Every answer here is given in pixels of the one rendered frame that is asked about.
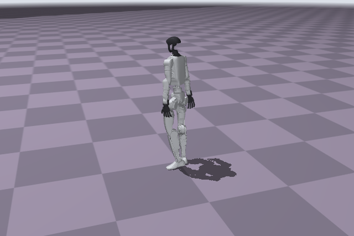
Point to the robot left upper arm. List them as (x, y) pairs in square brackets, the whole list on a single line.
[(168, 63)]

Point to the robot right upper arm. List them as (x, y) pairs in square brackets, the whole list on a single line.
[(186, 68)]

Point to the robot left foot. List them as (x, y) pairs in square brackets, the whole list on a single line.
[(175, 165)]

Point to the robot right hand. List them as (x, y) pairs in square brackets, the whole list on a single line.
[(190, 100)]

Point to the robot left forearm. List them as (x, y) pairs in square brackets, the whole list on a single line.
[(166, 89)]

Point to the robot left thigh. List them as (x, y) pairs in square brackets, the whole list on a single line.
[(168, 121)]

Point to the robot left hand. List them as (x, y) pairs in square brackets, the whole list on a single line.
[(166, 110)]

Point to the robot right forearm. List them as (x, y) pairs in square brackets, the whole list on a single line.
[(187, 86)]

